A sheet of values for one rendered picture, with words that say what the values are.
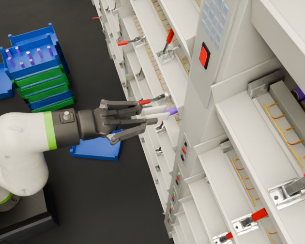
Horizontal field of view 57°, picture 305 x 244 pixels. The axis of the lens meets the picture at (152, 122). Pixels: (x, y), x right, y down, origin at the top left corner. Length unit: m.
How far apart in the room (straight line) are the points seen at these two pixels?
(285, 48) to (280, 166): 0.17
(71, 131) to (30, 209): 0.83
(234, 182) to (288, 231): 0.22
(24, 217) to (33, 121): 0.83
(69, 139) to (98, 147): 1.21
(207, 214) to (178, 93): 0.31
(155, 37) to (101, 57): 1.57
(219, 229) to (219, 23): 0.53
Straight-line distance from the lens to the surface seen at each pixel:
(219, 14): 0.36
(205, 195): 0.77
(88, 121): 0.68
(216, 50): 0.39
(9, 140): 0.67
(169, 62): 0.74
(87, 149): 1.89
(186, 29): 0.54
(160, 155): 1.22
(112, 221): 1.72
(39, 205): 1.45
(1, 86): 2.40
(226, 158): 0.59
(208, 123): 0.50
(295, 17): 0.29
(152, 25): 0.83
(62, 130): 0.67
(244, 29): 0.35
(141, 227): 1.70
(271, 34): 0.31
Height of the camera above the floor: 1.67
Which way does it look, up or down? 59 degrees down
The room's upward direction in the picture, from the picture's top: straight up
